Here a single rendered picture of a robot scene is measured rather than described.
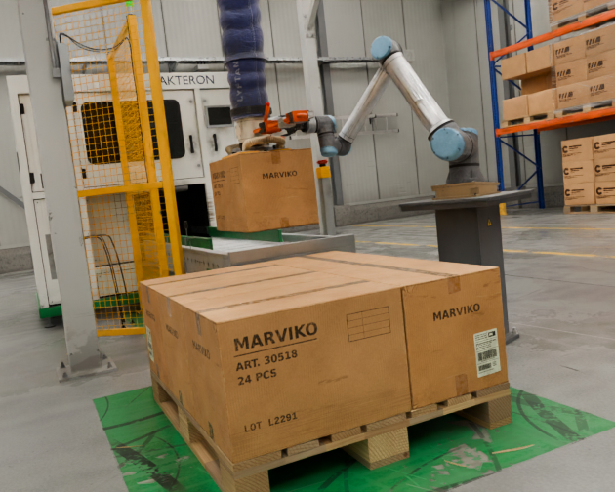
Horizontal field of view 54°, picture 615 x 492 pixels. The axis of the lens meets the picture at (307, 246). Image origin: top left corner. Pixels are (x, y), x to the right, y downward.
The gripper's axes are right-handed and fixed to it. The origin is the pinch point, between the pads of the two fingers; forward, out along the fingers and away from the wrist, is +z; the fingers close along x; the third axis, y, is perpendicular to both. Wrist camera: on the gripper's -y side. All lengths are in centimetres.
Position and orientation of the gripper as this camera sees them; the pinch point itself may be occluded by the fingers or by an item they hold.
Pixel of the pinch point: (271, 126)
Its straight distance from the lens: 320.3
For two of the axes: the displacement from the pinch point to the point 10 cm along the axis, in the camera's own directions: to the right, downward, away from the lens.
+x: -1.1, -9.9, -0.9
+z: -9.0, 1.4, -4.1
